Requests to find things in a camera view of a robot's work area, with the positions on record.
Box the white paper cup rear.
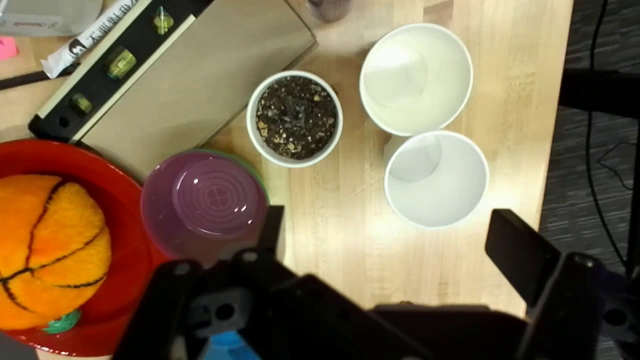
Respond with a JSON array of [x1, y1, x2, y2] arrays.
[[357, 22, 473, 137]]

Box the orange plush pumpkin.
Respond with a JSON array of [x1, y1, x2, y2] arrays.
[[0, 175, 111, 331]]

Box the small cup with grounds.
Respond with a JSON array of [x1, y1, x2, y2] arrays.
[[245, 70, 344, 169]]

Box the red plate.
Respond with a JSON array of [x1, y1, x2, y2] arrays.
[[0, 141, 165, 357]]

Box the white paper cup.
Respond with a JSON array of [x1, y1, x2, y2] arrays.
[[357, 22, 473, 137], [384, 130, 490, 228]]

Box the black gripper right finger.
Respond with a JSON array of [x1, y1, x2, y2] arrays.
[[483, 209, 561, 308]]

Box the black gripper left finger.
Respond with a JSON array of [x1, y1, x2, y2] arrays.
[[258, 207, 284, 261]]

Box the white paper cup front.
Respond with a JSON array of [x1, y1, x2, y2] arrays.
[[384, 130, 490, 228]]

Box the cardboard sheet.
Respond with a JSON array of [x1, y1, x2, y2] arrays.
[[79, 0, 316, 181]]

